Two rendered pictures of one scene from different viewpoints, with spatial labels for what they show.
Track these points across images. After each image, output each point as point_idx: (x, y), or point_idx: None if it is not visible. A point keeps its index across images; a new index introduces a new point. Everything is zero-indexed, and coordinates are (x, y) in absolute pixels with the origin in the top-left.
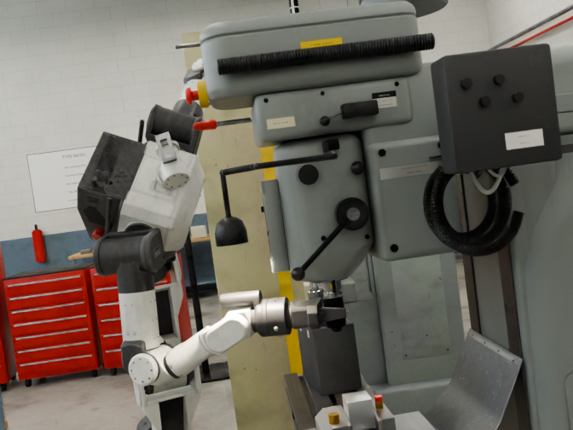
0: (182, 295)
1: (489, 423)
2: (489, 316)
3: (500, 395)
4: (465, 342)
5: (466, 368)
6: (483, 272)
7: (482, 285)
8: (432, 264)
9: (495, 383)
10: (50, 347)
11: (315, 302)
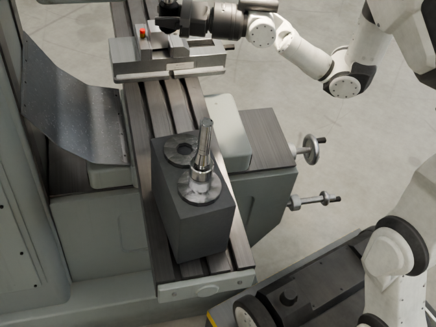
0: (416, 169)
1: (61, 76)
2: (14, 55)
3: (45, 63)
4: (32, 121)
5: (45, 117)
6: (3, 18)
7: (6, 35)
8: None
9: (42, 69)
10: None
11: (185, 4)
